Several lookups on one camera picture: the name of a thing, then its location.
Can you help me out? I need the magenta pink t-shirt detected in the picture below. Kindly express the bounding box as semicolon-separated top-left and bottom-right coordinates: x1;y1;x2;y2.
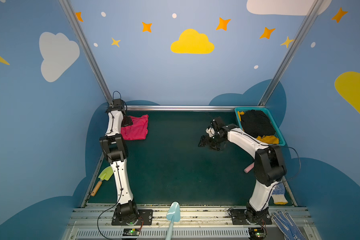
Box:
121;115;149;141

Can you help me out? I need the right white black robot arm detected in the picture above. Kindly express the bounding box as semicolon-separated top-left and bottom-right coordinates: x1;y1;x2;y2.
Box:
199;117;287;225

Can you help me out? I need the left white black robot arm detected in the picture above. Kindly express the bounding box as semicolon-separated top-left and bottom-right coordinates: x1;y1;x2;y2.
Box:
100;98;139;225

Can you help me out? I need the black t-shirt in basket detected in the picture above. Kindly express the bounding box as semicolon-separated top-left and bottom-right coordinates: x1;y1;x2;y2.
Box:
239;109;277;138

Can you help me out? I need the yellow t-shirt in basket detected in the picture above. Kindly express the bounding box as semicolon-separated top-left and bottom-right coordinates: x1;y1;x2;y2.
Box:
237;111;280;145

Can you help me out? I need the teal plastic basket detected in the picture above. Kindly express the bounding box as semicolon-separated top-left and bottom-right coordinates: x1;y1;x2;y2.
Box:
235;108;286;146

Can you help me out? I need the blue dotted glove on table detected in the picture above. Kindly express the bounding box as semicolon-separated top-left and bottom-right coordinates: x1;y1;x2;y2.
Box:
271;183;288;205

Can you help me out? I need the light blue toy shovel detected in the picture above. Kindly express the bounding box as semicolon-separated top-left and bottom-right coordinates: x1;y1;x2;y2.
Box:
165;202;181;240

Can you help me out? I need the right green circuit board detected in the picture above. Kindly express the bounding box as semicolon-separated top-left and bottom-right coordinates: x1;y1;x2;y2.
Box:
249;228;266;240

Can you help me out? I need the green circuit board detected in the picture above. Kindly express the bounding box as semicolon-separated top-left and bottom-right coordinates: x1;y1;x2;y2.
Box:
123;229;140;237
249;228;266;240

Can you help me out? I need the left green circuit board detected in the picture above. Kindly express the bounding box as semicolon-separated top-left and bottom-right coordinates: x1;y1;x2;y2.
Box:
123;229;140;237

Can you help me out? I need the aluminium frame back bar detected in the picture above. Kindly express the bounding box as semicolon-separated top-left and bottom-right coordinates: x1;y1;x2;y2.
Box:
128;105;265;112

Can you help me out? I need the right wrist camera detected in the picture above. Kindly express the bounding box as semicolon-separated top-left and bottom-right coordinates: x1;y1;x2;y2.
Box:
206;128;215;137

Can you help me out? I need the green toy spatula wooden handle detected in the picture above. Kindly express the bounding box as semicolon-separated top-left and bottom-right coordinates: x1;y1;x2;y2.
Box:
90;166;114;197

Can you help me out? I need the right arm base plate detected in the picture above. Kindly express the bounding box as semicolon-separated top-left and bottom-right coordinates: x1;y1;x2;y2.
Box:
228;208;272;225

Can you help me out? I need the aluminium frame left post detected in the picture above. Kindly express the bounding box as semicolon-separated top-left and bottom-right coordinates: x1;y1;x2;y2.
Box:
59;0;113;105

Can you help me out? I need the aluminium frame post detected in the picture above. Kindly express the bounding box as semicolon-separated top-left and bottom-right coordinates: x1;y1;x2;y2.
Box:
258;0;325;107
59;0;113;105

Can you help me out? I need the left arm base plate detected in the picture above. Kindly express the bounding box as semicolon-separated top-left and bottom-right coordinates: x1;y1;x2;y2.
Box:
111;209;154;226

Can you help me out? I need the blue dotted glove on rail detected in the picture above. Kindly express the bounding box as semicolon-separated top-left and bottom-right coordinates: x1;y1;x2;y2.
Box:
272;210;306;240

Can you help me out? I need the aluminium frame right post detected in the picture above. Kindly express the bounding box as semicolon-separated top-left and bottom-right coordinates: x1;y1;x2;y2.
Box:
258;0;325;107

